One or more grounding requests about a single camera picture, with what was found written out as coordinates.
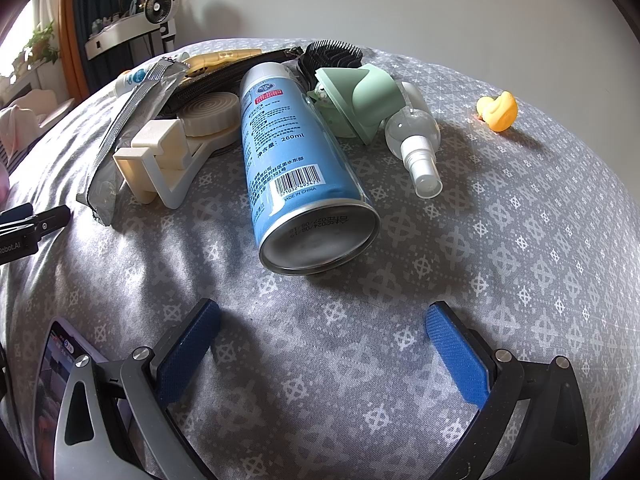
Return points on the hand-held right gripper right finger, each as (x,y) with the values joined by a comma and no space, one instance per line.
(450,355)

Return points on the wooden frame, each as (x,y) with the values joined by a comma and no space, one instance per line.
(75,60)

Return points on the white shelf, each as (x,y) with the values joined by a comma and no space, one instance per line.
(125,32)

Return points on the cream plastic holder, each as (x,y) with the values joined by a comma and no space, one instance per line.
(150,160)

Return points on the white desk fan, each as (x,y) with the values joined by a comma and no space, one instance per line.
(157,6)

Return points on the grey patterned cloth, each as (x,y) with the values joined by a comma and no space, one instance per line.
(350,335)

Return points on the white chair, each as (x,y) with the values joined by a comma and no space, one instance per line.
(35,102)

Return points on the mint green cup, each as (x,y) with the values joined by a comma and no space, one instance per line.
(370,95)

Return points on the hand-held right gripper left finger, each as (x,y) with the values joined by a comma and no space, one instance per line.
(190,345)

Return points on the smartphone with lit screen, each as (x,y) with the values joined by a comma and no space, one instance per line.
(52,385)

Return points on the clear plastic wrapper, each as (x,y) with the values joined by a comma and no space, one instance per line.
(125,125)

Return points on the potted green plant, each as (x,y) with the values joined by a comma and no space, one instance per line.
(42,42)

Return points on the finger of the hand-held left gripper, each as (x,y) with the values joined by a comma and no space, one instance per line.
(47,220)

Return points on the yellow rubber duck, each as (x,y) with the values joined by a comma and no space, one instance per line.
(500,110)

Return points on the dark blue curtain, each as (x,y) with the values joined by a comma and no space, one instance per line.
(97,5)

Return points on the clear spray bottle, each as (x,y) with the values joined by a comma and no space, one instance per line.
(415,135)

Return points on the white tube with blue print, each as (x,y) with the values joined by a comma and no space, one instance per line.
(131,81)

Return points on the black hairbrush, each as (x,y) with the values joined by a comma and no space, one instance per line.
(330,52)

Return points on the yellow plastic clip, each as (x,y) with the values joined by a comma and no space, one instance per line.
(220,59)

